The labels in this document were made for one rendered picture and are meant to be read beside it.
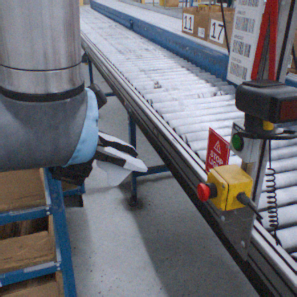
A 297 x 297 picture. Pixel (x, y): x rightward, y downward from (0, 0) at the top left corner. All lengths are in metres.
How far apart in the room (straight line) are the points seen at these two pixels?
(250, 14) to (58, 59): 0.43
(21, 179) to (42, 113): 0.51
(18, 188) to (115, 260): 0.94
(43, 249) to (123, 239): 0.86
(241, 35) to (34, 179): 0.58
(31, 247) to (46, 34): 0.73
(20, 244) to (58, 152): 0.61
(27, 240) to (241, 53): 0.71
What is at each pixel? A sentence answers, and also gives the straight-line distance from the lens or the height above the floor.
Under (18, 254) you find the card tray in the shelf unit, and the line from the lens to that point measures 0.98.
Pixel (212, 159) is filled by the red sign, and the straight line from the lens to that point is 0.82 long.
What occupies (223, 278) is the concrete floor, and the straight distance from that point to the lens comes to 1.65.
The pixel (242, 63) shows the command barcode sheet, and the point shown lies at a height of 1.09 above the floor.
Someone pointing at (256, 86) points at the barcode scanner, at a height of 1.09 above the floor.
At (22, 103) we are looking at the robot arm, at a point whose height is 1.14.
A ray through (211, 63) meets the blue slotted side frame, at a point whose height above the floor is 0.78.
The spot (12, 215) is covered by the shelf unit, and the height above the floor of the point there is 0.73.
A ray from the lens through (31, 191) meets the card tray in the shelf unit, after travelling 0.86.
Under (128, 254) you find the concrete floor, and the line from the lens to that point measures 1.71.
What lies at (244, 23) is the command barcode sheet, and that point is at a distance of 0.68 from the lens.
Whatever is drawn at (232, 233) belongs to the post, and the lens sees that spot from 0.82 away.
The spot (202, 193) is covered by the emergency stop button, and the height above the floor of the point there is 0.85.
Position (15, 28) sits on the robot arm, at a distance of 0.32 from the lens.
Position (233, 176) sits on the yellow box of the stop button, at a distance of 0.69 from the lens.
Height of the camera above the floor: 1.25
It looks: 29 degrees down
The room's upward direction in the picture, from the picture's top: straight up
